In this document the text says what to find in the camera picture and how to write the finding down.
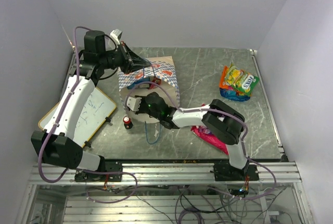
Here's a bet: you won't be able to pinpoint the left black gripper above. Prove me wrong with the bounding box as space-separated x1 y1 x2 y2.
100 42 151 75

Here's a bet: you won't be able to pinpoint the blue white snack packet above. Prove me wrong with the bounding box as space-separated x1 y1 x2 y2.
127 77 150 90

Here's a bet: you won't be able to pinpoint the blue checkered paper bag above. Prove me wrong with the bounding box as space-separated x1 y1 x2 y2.
118 56 180 106

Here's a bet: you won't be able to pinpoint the pink snack bag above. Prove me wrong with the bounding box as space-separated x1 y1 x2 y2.
191 126 228 155

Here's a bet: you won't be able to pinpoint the green yellow candy bag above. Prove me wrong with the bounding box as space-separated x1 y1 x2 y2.
224 63 260 96

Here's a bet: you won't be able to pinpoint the blue fruit candy bag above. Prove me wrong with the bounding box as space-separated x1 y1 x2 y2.
220 89 251 102

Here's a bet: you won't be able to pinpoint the orange Fox's candy bag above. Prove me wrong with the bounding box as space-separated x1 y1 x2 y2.
219 66 234 90

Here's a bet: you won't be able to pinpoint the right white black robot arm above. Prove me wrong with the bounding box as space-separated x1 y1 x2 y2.
135 92 249 180

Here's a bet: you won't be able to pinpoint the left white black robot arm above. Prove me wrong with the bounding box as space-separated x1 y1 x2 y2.
31 29 150 181

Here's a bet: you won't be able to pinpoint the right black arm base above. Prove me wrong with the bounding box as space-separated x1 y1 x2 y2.
210 161 259 181

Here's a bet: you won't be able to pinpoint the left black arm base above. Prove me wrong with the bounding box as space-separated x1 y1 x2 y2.
74 159 123 182

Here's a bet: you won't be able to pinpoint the red black small bottle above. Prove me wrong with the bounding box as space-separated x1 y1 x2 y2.
123 116 133 130

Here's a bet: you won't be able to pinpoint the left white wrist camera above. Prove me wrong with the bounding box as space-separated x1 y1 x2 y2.
109 29 122 45

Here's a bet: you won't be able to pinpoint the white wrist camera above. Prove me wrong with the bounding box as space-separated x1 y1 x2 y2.
109 29 122 45
125 96 142 112

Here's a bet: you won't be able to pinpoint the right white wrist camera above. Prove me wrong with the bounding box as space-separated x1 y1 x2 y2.
125 96 142 112

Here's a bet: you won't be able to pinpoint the small whiteboard with yellow frame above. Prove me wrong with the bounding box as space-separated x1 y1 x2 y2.
39 83 116 147

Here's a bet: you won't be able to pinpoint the aluminium rail frame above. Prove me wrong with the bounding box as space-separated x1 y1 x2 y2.
29 161 302 186

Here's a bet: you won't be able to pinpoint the loose cables under table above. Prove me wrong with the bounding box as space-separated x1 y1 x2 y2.
85 179 287 224

